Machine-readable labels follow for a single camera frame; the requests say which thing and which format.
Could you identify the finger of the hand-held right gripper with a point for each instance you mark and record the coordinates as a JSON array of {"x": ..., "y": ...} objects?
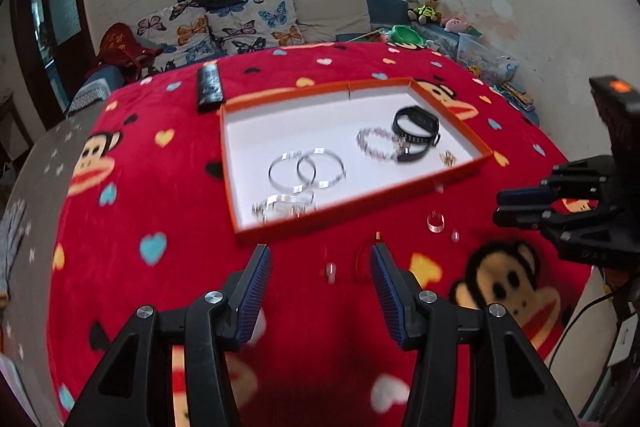
[
  {"x": 517, "y": 217},
  {"x": 522, "y": 195}
]

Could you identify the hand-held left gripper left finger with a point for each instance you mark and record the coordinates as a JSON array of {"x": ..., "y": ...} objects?
[{"x": 252, "y": 292}]

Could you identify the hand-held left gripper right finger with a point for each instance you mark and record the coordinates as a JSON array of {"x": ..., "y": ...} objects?
[{"x": 387, "y": 294}]

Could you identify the orange shallow box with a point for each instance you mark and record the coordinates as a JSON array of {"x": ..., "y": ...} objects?
[{"x": 350, "y": 187}]

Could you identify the silver bangle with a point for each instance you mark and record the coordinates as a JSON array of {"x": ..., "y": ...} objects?
[
  {"x": 340, "y": 174},
  {"x": 275, "y": 179}
]

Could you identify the black smart band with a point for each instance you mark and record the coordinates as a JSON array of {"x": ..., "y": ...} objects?
[{"x": 422, "y": 122}]

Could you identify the stack of books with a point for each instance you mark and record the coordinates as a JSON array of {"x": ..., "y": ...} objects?
[{"x": 517, "y": 97}]

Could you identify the clear plastic container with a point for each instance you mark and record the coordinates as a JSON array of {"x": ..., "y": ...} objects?
[{"x": 485, "y": 57}]

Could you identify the red monkey printed blanket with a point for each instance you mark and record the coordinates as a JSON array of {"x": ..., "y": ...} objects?
[{"x": 150, "y": 187}]

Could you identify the pink plush toy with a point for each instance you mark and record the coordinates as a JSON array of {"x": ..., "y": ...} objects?
[{"x": 455, "y": 25}]

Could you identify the green plastic bowl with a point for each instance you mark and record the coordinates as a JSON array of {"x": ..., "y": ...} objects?
[{"x": 404, "y": 36}]

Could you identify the black remote control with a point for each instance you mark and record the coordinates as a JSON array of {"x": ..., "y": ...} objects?
[{"x": 210, "y": 89}]

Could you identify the bear plush toy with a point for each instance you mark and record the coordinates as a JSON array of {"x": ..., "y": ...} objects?
[{"x": 426, "y": 11}]

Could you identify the grey star tablecloth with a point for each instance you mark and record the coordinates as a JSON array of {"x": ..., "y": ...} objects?
[{"x": 35, "y": 217}]

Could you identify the cream cushion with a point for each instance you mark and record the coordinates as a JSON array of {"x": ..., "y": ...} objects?
[{"x": 330, "y": 12}]

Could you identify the butterfly print pillow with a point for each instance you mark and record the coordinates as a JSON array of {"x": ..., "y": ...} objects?
[
  {"x": 175, "y": 34},
  {"x": 255, "y": 22}
]

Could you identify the red bag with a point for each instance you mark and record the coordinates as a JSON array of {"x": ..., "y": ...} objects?
[{"x": 122, "y": 49}]

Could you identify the dark wooden door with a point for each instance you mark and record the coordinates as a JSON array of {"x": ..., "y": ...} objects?
[{"x": 60, "y": 7}]

